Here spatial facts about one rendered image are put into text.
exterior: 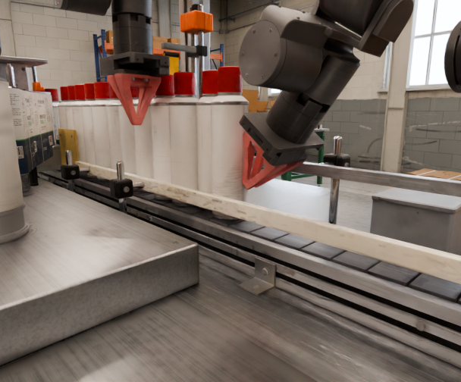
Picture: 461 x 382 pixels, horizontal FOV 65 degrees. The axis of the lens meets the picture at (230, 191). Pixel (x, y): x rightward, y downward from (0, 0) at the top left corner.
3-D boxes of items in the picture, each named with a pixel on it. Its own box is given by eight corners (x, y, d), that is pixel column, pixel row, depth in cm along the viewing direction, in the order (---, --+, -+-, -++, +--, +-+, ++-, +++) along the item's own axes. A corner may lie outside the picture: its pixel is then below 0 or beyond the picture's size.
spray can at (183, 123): (167, 206, 57) (162, 70, 53) (176, 198, 62) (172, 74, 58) (200, 207, 57) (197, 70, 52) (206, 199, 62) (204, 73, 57)
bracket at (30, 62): (-19, 64, 87) (-20, 60, 87) (31, 67, 94) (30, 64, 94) (-5, 58, 78) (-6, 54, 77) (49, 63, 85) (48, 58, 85)
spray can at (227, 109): (204, 215, 52) (202, 67, 48) (228, 208, 56) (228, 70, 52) (231, 223, 49) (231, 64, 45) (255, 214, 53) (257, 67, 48)
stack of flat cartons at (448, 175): (399, 199, 421) (402, 173, 414) (420, 193, 455) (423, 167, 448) (462, 211, 373) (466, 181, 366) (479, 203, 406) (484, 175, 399)
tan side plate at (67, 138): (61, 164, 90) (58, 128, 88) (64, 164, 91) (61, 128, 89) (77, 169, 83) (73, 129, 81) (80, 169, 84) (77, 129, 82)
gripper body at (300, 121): (235, 125, 43) (264, 70, 39) (286, 122, 50) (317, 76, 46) (268, 162, 40) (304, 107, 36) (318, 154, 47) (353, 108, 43)
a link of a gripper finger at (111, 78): (131, 126, 51) (128, 56, 49) (108, 124, 56) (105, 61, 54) (172, 126, 55) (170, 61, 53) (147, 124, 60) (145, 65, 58)
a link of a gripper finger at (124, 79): (123, 126, 52) (120, 57, 50) (101, 124, 58) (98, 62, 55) (163, 125, 57) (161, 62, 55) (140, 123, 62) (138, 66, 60)
